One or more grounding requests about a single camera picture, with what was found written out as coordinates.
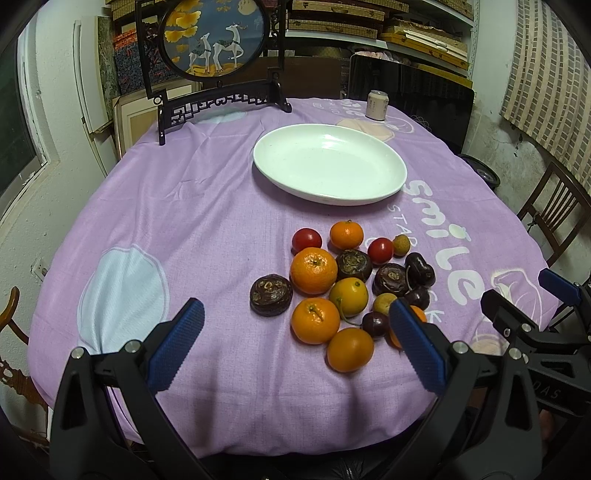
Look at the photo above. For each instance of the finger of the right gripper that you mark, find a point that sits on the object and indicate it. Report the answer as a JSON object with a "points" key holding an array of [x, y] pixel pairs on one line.
{"points": [[567, 292], [502, 313]]}

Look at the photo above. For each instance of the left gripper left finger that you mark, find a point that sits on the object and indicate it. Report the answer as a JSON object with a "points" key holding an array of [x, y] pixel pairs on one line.
{"points": [[170, 342]]}

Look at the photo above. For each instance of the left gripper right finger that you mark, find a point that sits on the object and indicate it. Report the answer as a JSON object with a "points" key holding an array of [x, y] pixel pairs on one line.
{"points": [[424, 344]]}

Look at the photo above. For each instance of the dark cherry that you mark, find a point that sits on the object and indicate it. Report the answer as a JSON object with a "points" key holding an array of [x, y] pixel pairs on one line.
{"points": [[376, 324]]}

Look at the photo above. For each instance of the small yellow fruit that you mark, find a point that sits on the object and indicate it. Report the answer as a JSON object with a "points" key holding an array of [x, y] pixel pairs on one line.
{"points": [[383, 302]]}

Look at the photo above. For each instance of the smooth orange bottom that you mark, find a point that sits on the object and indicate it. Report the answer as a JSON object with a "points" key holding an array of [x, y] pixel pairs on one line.
{"points": [[349, 350]]}

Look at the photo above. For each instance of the dark heart-shaped chestnut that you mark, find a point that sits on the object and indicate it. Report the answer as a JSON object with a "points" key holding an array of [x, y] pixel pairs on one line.
{"points": [[419, 273]]}

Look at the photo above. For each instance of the small yellow-green loquat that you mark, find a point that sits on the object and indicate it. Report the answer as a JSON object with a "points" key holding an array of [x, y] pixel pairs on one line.
{"points": [[401, 246]]}

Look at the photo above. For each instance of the red tomato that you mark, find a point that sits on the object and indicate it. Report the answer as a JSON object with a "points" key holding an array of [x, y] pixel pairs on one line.
{"points": [[306, 238], [381, 251]]}

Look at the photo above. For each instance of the large mandarin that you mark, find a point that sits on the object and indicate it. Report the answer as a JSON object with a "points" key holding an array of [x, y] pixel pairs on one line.
{"points": [[313, 271]]}

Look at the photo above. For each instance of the small mandarin top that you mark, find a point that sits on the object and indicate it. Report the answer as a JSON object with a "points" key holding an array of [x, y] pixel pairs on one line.
{"points": [[346, 235]]}

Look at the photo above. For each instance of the yellow orange with stem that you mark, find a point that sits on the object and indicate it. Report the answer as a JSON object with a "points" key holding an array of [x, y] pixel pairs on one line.
{"points": [[350, 296]]}

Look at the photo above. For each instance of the wooden chair right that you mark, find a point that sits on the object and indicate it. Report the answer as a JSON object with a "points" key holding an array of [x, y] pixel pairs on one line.
{"points": [[568, 196]]}

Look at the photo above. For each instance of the wooden chair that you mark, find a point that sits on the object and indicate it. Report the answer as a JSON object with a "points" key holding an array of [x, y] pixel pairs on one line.
{"points": [[568, 196], [21, 402]]}

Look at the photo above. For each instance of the purple printed tablecloth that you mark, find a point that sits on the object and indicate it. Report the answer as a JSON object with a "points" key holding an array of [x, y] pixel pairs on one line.
{"points": [[189, 216]]}

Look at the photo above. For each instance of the black round stool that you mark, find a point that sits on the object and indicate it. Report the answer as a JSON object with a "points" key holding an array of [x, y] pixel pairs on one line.
{"points": [[485, 172]]}

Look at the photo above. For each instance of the wooden chair left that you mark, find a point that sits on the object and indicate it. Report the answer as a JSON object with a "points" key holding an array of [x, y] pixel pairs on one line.
{"points": [[21, 402]]}

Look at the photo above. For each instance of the checked curtain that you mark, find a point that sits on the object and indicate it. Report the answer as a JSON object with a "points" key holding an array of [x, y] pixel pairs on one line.
{"points": [[548, 92]]}

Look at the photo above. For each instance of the white oval plate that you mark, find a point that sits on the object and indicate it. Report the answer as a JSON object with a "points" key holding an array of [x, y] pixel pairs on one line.
{"points": [[330, 164]]}

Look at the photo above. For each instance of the window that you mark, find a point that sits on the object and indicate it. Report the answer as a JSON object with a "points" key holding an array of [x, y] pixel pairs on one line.
{"points": [[23, 154]]}

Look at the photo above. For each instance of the pink beverage can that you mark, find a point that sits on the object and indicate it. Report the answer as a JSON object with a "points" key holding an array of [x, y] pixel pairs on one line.
{"points": [[377, 105]]}

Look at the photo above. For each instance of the shelf with stacked boards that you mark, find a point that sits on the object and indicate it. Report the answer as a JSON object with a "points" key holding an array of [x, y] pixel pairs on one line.
{"points": [[438, 31]]}

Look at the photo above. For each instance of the round deer painting screen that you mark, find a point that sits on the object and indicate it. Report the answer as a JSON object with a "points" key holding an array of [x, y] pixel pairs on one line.
{"points": [[238, 46]]}

